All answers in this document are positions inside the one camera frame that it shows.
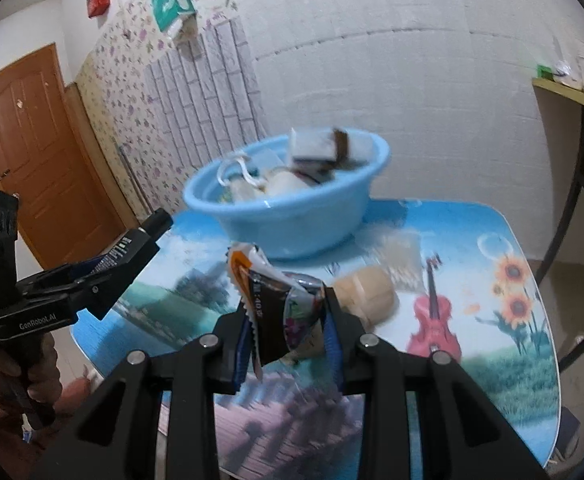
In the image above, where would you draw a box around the beige round bread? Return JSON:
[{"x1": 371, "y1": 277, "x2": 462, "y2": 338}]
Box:
[{"x1": 322, "y1": 266, "x2": 401, "y2": 334}]

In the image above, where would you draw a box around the brown wooden door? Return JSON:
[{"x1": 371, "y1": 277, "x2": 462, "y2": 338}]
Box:
[{"x1": 0, "y1": 42, "x2": 138, "y2": 272}]

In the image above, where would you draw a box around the white rounded item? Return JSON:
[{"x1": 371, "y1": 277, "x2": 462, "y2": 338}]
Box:
[{"x1": 264, "y1": 169, "x2": 313, "y2": 197}]

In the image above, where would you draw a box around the person's left hand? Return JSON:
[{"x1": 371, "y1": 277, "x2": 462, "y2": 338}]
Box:
[{"x1": 0, "y1": 334, "x2": 63, "y2": 402}]

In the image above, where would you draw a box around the white plastic bag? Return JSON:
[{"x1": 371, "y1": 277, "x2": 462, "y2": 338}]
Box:
[{"x1": 171, "y1": 14, "x2": 199, "y2": 47}]

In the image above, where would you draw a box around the white and brown box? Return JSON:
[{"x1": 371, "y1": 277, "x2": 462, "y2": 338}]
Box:
[{"x1": 289, "y1": 127, "x2": 353, "y2": 169}]

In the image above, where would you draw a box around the metal rod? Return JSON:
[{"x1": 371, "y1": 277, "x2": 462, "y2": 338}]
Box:
[{"x1": 116, "y1": 143, "x2": 153, "y2": 212}]

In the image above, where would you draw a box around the green plastic bag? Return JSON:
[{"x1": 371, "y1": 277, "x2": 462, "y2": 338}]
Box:
[{"x1": 152, "y1": 0, "x2": 195, "y2": 32}]

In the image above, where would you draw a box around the white corded item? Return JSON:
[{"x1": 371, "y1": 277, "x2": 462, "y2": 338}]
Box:
[{"x1": 218, "y1": 154, "x2": 263, "y2": 187}]

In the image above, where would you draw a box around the crumpled clear wrapper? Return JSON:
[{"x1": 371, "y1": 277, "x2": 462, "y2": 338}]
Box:
[{"x1": 554, "y1": 60, "x2": 581, "y2": 89}]

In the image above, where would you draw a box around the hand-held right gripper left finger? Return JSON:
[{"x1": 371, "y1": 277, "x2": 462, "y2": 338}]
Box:
[{"x1": 29, "y1": 308, "x2": 253, "y2": 480}]

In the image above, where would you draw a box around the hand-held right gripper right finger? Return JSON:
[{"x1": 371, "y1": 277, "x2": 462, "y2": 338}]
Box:
[{"x1": 322, "y1": 284, "x2": 548, "y2": 480}]

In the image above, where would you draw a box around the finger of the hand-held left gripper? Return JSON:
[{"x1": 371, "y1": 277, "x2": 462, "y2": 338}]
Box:
[
  {"x1": 66, "y1": 240, "x2": 161, "y2": 322},
  {"x1": 14, "y1": 209, "x2": 175, "y2": 297}
]

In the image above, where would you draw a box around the light blue plastic basin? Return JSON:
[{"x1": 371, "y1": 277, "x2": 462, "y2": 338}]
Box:
[{"x1": 183, "y1": 130, "x2": 391, "y2": 261}]

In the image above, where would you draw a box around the side desk with black legs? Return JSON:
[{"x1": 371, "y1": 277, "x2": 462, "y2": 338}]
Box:
[{"x1": 532, "y1": 77, "x2": 584, "y2": 377}]

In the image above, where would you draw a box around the snack packet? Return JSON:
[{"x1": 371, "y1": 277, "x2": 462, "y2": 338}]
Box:
[{"x1": 227, "y1": 242, "x2": 329, "y2": 379}]

